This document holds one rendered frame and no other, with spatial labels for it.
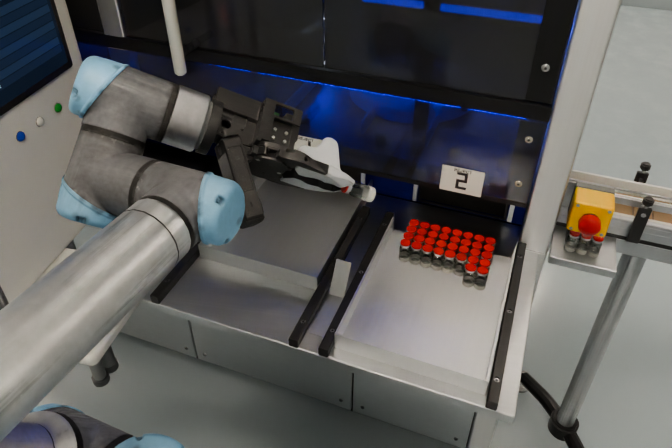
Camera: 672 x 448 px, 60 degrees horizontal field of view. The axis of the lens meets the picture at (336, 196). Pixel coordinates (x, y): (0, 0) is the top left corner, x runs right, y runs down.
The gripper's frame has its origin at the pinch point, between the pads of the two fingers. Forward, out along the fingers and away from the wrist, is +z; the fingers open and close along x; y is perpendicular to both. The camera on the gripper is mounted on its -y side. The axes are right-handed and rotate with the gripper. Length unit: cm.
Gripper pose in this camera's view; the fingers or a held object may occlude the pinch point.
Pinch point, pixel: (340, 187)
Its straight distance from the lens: 79.8
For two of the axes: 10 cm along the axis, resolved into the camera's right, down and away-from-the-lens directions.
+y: 1.6, -9.2, 3.5
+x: -4.4, 2.5, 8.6
